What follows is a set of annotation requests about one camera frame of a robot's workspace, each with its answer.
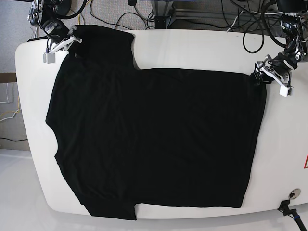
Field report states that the black T-shirt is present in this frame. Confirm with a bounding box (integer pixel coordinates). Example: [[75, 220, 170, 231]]
[[46, 25, 267, 220]]

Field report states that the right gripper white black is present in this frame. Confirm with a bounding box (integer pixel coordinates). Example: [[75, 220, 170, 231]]
[[41, 20, 82, 52]]

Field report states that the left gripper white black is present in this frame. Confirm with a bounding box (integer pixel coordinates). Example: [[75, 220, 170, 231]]
[[250, 54, 298, 86]]

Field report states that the black clamp with cable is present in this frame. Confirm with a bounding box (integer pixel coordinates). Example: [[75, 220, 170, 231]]
[[277, 200, 307, 231]]

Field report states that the aluminium frame post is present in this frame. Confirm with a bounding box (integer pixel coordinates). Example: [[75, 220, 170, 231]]
[[151, 0, 176, 30]]

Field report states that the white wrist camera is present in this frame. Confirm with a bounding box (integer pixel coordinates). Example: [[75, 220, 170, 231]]
[[279, 86, 293, 97], [43, 52, 56, 64]]

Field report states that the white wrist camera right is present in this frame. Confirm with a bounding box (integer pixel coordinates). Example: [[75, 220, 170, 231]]
[[43, 52, 56, 64]]

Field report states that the round metal table grommet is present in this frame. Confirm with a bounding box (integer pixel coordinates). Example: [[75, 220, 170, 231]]
[[288, 188, 301, 200]]

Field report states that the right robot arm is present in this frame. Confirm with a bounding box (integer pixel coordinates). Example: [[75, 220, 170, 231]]
[[27, 0, 87, 54]]

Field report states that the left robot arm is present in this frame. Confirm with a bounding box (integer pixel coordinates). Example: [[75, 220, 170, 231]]
[[252, 13, 308, 89]]

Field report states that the yellow cable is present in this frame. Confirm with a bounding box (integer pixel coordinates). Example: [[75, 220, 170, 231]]
[[77, 0, 91, 26]]

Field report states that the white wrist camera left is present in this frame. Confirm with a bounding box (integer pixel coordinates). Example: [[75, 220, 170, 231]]
[[279, 86, 293, 97]]

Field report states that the red warning triangle sticker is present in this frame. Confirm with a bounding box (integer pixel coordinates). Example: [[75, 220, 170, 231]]
[[304, 155, 308, 169]]

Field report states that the round black stand base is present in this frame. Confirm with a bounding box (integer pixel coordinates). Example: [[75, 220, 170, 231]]
[[52, 0, 72, 16]]

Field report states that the white power cable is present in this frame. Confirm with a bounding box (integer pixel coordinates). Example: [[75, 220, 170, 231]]
[[226, 7, 282, 32]]

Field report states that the white cable on floor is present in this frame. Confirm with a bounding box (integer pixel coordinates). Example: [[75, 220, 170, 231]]
[[0, 83, 22, 122]]

